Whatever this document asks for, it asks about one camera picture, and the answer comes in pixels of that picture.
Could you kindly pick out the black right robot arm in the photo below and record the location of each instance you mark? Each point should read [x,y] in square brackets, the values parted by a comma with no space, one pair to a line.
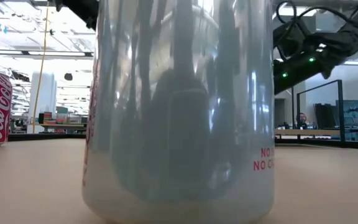
[328,46]

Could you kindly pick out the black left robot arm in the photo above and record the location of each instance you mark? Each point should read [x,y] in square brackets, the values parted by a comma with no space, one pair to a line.
[82,9]

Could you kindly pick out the silver Diet Coke can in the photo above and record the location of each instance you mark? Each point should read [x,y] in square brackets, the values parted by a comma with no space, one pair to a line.
[179,124]

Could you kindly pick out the black round ceiling fixture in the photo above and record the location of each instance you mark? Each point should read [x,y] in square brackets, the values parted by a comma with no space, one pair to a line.
[68,76]

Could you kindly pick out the wooden background table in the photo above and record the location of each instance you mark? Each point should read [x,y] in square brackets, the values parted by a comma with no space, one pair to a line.
[61,125]

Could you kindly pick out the person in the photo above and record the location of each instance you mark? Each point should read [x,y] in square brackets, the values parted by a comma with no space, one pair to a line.
[302,121]

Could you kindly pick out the colourful stacked items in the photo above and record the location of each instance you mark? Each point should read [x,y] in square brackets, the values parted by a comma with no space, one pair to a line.
[47,117]

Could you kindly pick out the white pillar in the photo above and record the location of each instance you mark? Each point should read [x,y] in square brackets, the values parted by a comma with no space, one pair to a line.
[47,102]

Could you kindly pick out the black panel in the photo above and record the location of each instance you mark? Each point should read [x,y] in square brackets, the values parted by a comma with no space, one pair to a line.
[325,116]

